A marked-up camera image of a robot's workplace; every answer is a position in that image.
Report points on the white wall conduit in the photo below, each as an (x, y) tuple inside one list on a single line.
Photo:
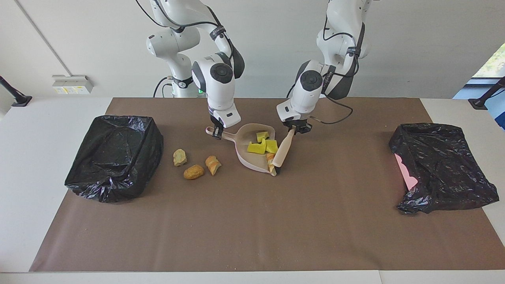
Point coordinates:
[(43, 38)]

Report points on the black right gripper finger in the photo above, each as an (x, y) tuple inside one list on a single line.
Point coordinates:
[(217, 134)]

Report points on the beige plastic dustpan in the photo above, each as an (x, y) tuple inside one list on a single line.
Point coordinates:
[(246, 157)]

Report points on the pale green bread piece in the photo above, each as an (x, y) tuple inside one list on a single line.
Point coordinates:
[(180, 157)]

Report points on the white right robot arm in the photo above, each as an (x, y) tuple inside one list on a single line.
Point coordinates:
[(219, 90)]

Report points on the yellow sponge piece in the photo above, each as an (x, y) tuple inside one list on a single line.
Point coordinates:
[(256, 148), (262, 136), (271, 146)]

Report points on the brown paper table mat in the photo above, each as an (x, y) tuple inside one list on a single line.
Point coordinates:
[(252, 221)]

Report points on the striped orange bread piece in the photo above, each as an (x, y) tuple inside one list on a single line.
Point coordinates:
[(270, 158), (213, 165)]

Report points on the brown peanut shaped bread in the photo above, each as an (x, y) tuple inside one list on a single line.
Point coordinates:
[(193, 172)]

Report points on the window with green view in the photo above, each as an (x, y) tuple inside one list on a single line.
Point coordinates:
[(493, 63)]

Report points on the black plastic trash bag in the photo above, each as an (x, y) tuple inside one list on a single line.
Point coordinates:
[(442, 165), (114, 157)]

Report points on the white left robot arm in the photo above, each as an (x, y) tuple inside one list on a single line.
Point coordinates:
[(309, 85)]

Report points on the white wall socket box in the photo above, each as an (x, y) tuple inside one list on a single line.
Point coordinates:
[(73, 85)]

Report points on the pink plastic bin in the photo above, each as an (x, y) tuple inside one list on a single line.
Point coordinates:
[(406, 173)]

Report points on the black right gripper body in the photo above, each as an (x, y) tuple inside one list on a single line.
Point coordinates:
[(216, 122)]

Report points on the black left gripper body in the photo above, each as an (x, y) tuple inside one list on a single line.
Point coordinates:
[(302, 126)]

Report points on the black stand foot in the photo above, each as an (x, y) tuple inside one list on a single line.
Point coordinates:
[(17, 98), (479, 103)]

